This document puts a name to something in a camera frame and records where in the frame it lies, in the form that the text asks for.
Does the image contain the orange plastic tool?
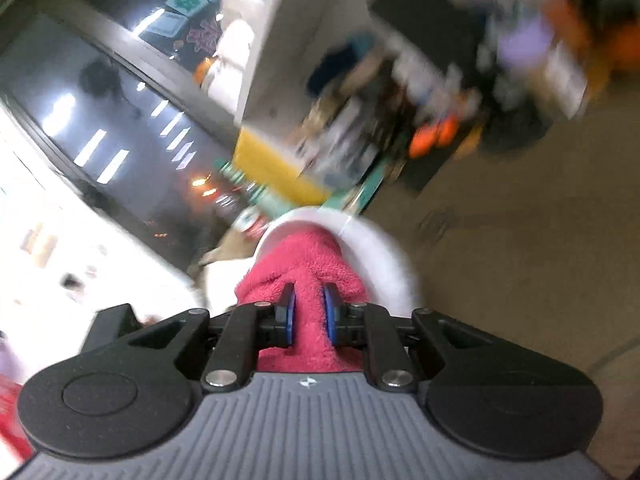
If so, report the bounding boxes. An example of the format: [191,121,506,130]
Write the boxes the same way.
[407,114,460,159]

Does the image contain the brown plush toy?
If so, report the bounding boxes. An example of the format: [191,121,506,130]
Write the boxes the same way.
[197,227,259,281]

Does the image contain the red cloth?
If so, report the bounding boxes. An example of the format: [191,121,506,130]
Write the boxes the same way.
[0,370,34,467]

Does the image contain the white ribbed bowl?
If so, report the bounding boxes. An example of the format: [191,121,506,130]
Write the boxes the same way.
[252,206,420,312]

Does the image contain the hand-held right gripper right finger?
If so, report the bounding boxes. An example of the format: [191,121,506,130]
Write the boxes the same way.
[321,282,496,394]

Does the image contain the green cover book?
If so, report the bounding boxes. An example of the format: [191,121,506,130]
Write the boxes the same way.
[320,157,402,214]

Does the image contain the white shelf unit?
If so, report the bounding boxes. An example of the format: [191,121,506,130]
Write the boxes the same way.
[235,0,640,127]

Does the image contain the yellow plastic box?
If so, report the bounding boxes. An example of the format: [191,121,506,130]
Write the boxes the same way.
[234,127,331,204]

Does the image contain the purple lid toothpick jar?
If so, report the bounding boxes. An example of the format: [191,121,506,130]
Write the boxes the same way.
[497,16,591,119]

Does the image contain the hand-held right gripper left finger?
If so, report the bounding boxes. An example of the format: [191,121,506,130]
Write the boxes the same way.
[127,282,298,395]

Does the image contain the white paper sheet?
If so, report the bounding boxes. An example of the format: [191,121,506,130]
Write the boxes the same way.
[192,260,261,322]

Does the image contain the pink terry towel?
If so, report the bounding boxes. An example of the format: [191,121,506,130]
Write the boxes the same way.
[234,230,373,375]

